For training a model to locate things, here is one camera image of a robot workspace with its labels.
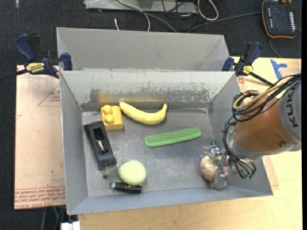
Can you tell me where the grey metal bin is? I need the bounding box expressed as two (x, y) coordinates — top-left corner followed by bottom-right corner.
(56, 27), (274, 216)

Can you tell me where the yellow toy brick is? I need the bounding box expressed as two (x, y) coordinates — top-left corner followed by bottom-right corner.
(100, 104), (125, 131)

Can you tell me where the pale green ball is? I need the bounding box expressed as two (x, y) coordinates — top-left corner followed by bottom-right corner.
(118, 159), (147, 186)

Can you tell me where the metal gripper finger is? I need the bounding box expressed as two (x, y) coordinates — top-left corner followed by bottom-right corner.
(210, 167), (229, 191)
(202, 145), (225, 158)

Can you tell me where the brown cardboard board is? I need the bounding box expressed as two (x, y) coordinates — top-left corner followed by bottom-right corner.
(13, 65), (280, 210)

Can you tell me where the yellow banana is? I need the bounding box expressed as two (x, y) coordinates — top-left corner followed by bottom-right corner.
(118, 101), (168, 126)

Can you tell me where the pink and white fruit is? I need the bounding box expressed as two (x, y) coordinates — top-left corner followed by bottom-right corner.
(199, 154), (220, 183)

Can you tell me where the small black cylinder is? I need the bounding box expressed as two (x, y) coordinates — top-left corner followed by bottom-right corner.
(110, 181), (143, 195)

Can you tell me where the green comb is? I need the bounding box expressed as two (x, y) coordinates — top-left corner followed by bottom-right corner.
(144, 126), (202, 148)

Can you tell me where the black stapler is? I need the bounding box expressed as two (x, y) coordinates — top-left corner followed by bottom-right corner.
(83, 121), (118, 171)

